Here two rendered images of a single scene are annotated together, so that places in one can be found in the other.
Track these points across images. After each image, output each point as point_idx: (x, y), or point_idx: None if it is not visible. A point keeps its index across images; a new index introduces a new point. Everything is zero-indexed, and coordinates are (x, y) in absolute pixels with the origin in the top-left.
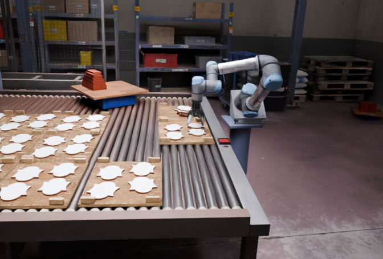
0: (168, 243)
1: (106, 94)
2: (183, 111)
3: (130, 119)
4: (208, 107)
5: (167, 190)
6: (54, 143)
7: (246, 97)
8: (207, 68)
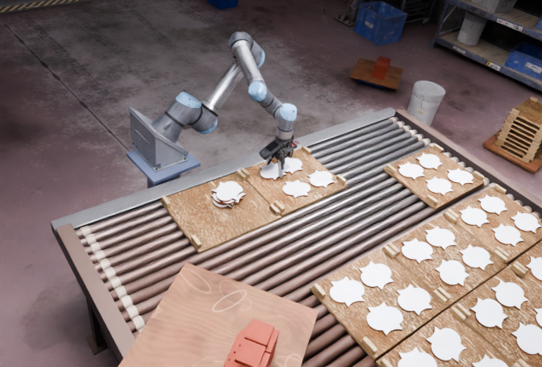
0: None
1: (275, 310)
2: (242, 189)
3: (298, 256)
4: (141, 193)
5: (413, 152)
6: (456, 265)
7: (202, 110)
8: (268, 93)
